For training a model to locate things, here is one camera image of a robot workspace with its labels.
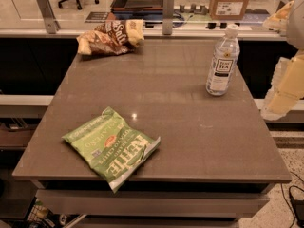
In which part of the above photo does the grey drawer front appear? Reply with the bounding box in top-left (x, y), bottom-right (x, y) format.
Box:
top-left (37, 190), bottom-right (269, 219)

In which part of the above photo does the cardboard box with label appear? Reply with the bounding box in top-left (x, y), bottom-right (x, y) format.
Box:
top-left (209, 0), bottom-right (249, 20)

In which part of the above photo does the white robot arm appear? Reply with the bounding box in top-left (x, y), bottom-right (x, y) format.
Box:
top-left (260, 0), bottom-right (304, 121)

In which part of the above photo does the brown salt chip bag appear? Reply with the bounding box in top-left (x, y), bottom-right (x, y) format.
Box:
top-left (77, 19), bottom-right (144, 55)

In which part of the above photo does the metal glass bracket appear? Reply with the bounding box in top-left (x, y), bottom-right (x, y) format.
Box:
top-left (36, 0), bottom-right (60, 34)
top-left (162, 0), bottom-right (174, 35)

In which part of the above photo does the left metal glass bracket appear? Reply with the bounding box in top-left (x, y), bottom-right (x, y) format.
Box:
top-left (36, 0), bottom-right (60, 34)

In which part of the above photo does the middle metal glass bracket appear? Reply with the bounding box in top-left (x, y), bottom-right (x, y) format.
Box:
top-left (162, 0), bottom-right (174, 35)

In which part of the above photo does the green jalapeno chip bag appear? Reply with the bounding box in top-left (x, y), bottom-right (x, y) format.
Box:
top-left (63, 107), bottom-right (161, 193)

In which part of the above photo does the clear tea water bottle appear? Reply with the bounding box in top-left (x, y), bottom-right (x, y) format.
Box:
top-left (206, 24), bottom-right (240, 96)

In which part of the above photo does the black power adapter with cable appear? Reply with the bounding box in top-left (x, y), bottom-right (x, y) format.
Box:
top-left (279, 171), bottom-right (304, 228)

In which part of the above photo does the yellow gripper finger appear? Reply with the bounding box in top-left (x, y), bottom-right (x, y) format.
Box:
top-left (260, 55), bottom-right (304, 121)
top-left (263, 0), bottom-right (295, 31)

